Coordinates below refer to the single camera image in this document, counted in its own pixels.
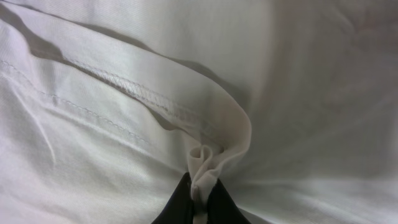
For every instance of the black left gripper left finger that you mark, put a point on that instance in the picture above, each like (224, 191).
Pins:
(179, 209)

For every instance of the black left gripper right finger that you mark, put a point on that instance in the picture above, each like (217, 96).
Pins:
(221, 208)

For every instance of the white t-shirt with black stripes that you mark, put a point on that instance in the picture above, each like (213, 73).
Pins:
(105, 105)

